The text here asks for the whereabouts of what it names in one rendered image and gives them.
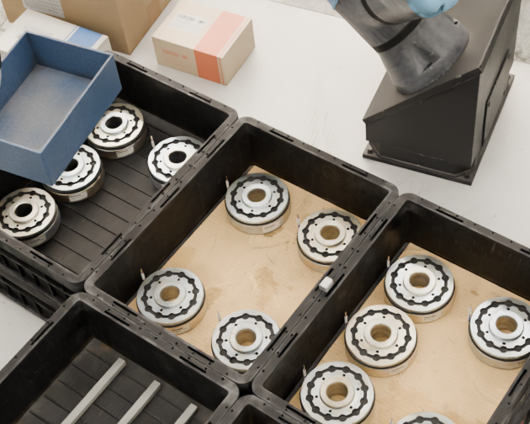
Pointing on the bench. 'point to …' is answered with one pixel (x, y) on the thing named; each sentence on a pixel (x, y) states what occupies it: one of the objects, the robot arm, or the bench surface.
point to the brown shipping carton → (98, 17)
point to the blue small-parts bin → (45, 105)
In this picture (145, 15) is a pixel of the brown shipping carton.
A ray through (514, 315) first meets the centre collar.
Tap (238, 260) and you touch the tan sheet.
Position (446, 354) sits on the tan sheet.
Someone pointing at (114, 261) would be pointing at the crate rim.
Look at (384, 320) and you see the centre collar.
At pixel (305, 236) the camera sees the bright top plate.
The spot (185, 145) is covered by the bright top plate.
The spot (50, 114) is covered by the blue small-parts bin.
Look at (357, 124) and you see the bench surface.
